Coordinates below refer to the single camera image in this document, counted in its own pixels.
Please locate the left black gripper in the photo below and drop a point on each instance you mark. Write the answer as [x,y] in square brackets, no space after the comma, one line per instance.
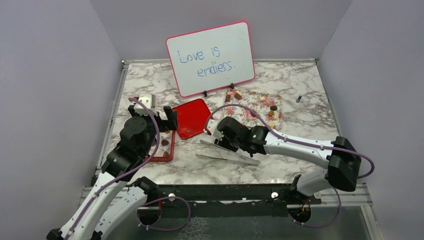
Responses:
[171,116]

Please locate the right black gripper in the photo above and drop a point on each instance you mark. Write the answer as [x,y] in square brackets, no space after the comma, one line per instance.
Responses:
[221,141]

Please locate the red box lid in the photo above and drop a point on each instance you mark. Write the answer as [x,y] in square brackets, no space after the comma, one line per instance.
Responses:
[191,118]

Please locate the dark oval chocolate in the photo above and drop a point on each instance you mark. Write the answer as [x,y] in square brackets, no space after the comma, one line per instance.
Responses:
[165,142]

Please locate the metal tongs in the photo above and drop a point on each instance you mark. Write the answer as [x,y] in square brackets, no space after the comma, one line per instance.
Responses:
[228,156]

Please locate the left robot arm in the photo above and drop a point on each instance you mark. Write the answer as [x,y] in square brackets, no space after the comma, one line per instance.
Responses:
[139,141]

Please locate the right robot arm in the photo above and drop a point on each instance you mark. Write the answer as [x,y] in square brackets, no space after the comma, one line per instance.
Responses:
[338,161]

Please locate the red chocolate box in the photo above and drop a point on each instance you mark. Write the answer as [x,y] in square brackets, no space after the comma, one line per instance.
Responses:
[158,157]

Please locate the tan block chocolate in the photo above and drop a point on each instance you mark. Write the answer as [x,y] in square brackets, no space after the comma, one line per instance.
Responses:
[238,96]

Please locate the caramel barrel chocolate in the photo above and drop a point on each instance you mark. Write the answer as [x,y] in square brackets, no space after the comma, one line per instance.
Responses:
[271,113]

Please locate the white rectangular chocolate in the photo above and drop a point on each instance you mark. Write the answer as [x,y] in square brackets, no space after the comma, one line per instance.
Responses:
[275,116]

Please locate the floral serving tray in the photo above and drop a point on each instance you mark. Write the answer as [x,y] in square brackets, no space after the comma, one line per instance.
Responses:
[259,102]

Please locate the black whiteboard stand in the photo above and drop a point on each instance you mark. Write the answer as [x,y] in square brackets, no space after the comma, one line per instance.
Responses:
[231,86]

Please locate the small blue marker cap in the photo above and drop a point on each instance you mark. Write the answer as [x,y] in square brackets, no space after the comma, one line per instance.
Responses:
[298,98]

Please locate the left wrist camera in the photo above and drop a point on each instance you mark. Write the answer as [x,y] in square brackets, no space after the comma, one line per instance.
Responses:
[148,100]

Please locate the white board pink frame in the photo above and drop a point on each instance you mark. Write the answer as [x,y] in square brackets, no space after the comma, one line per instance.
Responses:
[212,58]

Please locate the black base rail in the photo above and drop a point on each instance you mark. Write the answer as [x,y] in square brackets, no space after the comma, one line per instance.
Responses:
[150,201]

